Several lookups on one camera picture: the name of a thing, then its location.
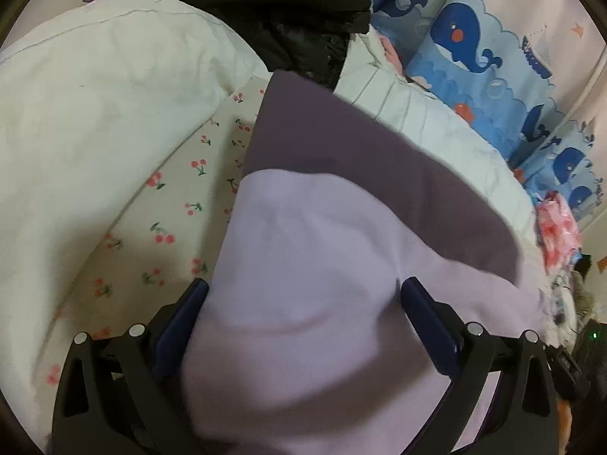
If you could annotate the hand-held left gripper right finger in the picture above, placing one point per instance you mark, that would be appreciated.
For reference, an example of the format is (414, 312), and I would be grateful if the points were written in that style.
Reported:
(429, 327)

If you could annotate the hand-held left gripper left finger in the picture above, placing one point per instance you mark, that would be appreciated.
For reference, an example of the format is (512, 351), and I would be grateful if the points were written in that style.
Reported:
(180, 329)

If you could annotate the purple jacket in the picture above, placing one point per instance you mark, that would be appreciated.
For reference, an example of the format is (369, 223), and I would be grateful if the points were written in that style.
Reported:
(308, 246)

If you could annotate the floral bedsheet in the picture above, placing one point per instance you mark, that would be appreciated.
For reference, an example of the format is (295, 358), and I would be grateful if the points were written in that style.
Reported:
(156, 208)

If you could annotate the pink checked plastic bag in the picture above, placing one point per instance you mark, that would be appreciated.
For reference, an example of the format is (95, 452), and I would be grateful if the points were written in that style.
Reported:
(557, 232)

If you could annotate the white striped quilt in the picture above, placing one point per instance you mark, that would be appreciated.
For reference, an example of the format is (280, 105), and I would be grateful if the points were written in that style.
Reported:
(95, 104)

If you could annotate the pink cloth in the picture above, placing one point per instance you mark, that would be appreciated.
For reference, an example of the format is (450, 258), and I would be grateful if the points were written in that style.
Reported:
(391, 52)

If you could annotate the whale print curtain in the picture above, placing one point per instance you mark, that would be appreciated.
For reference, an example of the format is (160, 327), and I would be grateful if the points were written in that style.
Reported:
(474, 33)

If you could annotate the black jacket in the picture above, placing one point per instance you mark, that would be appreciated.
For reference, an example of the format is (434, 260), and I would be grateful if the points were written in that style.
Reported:
(265, 4)

